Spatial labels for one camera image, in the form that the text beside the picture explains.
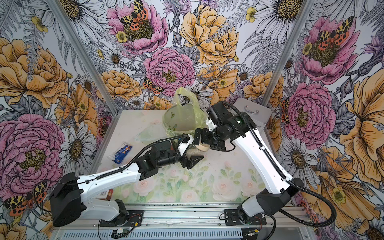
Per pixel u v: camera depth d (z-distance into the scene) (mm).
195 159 650
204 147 660
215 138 548
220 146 571
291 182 389
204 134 578
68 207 393
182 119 967
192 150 732
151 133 1084
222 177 881
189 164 647
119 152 943
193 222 743
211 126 615
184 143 617
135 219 734
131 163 526
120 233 729
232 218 736
